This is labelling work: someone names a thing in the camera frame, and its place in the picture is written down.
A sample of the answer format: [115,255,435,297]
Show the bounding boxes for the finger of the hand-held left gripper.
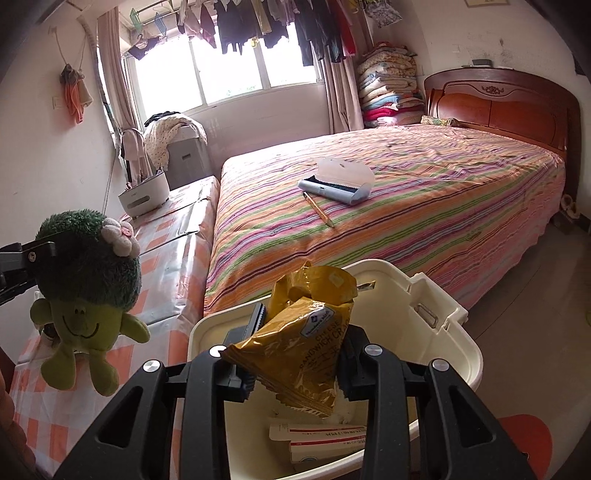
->
[0,277,42,305]
[0,240,58,278]

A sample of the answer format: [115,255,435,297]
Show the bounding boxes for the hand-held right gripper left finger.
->
[53,302,269,480]

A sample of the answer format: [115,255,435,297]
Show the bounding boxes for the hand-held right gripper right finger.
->
[339,323,539,480]

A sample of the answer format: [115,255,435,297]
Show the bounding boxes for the yellow cracker packet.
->
[219,261,358,418]

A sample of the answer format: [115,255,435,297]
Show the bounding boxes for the green broccoli plush toy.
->
[30,209,151,397]

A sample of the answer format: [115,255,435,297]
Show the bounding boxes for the cream plastic bin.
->
[187,258,484,480]

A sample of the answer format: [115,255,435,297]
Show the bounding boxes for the white red-striped carton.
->
[269,422,370,463]

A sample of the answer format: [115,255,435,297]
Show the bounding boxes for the orange checked tablecloth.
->
[9,175,221,467]

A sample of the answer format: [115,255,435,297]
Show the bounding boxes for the yellow pencil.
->
[302,191,335,228]

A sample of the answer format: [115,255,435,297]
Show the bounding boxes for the white desk organizer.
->
[117,171,170,217]

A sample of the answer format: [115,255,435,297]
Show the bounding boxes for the pink hanging garment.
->
[120,128,154,185]

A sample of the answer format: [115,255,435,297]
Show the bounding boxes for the orange hanging cloth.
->
[60,65,94,125]

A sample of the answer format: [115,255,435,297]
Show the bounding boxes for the white appliance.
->
[168,127,212,190]

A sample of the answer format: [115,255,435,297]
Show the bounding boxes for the striped bed sheet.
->
[203,122,566,319]

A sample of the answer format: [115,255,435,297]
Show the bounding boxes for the orange round mat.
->
[499,414,553,472]

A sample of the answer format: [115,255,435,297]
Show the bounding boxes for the beige curtain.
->
[97,7,139,139]
[321,55,365,132]

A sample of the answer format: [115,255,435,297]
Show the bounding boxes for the window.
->
[122,23,326,114]

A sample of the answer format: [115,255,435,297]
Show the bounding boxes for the green clothes hanger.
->
[129,9,172,38]

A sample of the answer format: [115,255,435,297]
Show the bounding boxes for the pair of slippers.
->
[556,194,579,222]

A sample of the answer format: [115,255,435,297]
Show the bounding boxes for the stack of folded quilts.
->
[355,42,426,129]

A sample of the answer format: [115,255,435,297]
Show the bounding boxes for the wooden bed headboard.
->
[423,68,581,204]

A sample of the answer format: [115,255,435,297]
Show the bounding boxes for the row of hanging clothes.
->
[175,0,370,68]

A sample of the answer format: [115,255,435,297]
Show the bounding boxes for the floral hanging cloth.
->
[365,0,403,29]

